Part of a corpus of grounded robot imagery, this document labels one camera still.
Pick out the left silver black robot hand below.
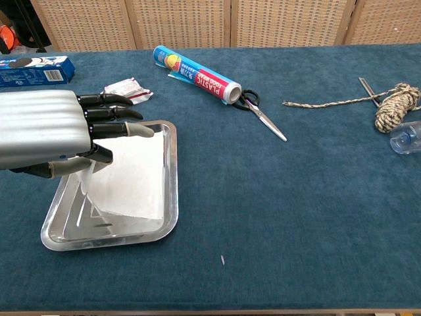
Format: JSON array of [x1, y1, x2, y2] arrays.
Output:
[[0, 89, 155, 179]]

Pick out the white paper sheet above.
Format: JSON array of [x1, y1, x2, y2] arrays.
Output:
[[77, 131, 165, 221]]

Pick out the silver metal tray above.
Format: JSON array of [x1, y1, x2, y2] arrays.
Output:
[[40, 120, 180, 252]]

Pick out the blue cookie box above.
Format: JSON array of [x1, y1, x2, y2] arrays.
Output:
[[0, 55, 76, 88]]

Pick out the orange black object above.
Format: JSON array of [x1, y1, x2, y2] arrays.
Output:
[[0, 25, 16, 50]]

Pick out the white red snack packet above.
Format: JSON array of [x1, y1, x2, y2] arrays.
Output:
[[103, 76, 155, 106]]

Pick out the blue plastic wrap roll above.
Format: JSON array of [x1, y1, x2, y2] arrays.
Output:
[[153, 45, 243, 105]]

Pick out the wicker folding screen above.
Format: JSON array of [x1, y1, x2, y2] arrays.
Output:
[[29, 0, 421, 52]]

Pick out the blue carpet table cover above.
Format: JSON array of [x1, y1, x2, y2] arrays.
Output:
[[0, 43, 421, 312]]

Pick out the thin silver metal strip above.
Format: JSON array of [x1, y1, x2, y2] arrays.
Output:
[[358, 77, 381, 109]]

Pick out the clear plastic water bottle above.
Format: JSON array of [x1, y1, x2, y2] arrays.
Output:
[[389, 120, 421, 155]]

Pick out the black-handled scissors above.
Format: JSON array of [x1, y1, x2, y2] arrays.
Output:
[[230, 89, 288, 143]]

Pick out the beige braided rope bundle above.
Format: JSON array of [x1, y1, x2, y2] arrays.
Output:
[[282, 82, 421, 134]]

